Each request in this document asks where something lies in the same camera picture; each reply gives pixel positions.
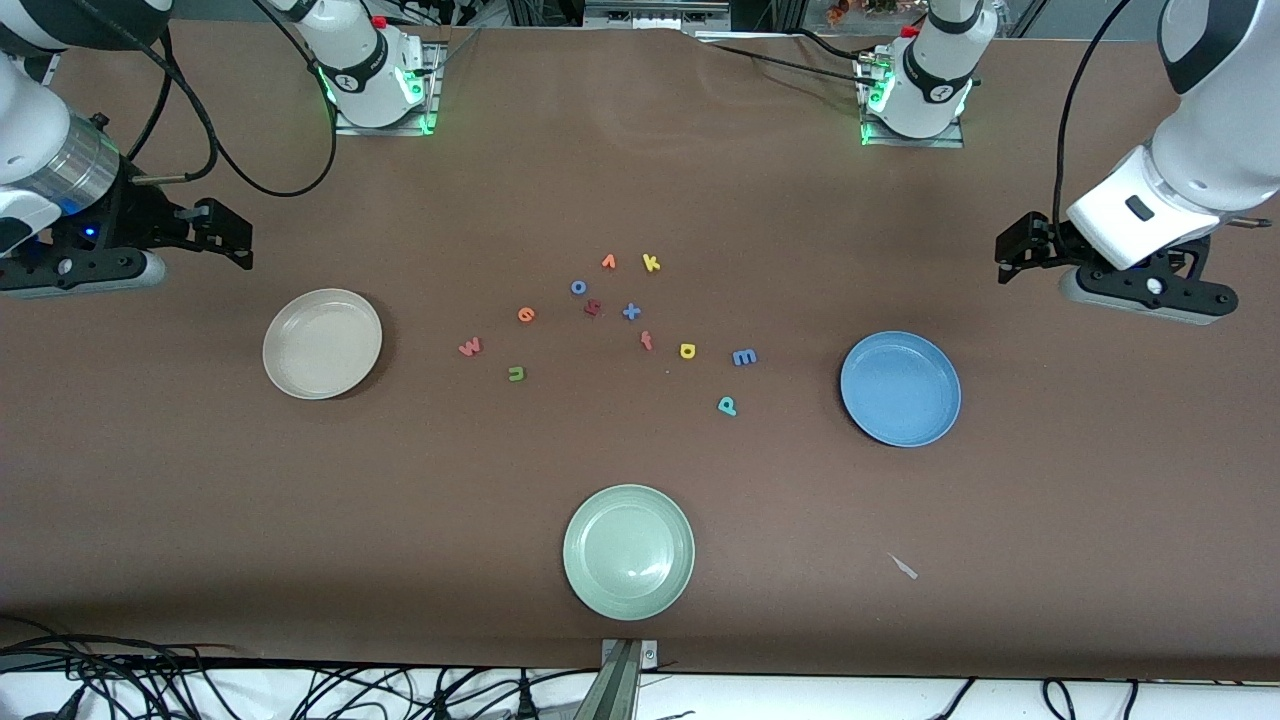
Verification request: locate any beige round plate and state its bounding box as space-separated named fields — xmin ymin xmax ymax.
xmin=262 ymin=288 xmax=384 ymax=401

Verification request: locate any blue round plate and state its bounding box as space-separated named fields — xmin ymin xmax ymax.
xmin=839 ymin=331 xmax=963 ymax=448

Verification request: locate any green round plate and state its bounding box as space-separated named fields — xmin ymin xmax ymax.
xmin=562 ymin=484 xmax=696 ymax=622

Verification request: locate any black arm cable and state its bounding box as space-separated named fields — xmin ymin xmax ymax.
xmin=70 ymin=0 xmax=339 ymax=198
xmin=1050 ymin=0 xmax=1136 ymax=236

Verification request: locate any aluminium profile post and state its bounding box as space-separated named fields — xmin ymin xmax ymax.
xmin=574 ymin=639 xmax=659 ymax=720

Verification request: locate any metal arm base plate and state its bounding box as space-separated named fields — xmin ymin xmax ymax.
xmin=858 ymin=55 xmax=967 ymax=150
xmin=333 ymin=42 xmax=442 ymax=138

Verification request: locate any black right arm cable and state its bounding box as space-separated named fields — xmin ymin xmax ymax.
xmin=70 ymin=0 xmax=339 ymax=198

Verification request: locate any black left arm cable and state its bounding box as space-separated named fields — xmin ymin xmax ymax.
xmin=1050 ymin=0 xmax=1136 ymax=236

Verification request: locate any black floor cable tangle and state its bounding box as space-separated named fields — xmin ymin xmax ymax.
xmin=0 ymin=618 xmax=601 ymax=720

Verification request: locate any black cable on table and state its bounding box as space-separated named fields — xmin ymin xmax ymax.
xmin=695 ymin=28 xmax=886 ymax=89

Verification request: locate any aluminium frame fixture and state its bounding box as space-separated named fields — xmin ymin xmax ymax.
xmin=583 ymin=0 xmax=733 ymax=33

